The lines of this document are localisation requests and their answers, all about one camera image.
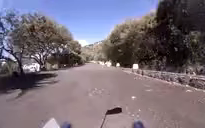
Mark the row of trees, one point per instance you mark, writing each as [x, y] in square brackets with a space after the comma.
[176, 40]
[40, 36]

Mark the white marker post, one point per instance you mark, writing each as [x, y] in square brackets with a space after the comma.
[135, 66]
[117, 64]

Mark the grey asphalt road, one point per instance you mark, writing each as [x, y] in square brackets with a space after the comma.
[90, 86]

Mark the robot's own white part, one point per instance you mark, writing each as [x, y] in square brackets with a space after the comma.
[51, 124]

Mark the white vehicle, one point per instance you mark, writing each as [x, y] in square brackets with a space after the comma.
[31, 67]

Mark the distant wooded hill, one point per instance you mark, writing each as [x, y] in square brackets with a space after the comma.
[90, 50]

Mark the low stone wall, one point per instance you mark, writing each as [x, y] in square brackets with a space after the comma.
[190, 80]

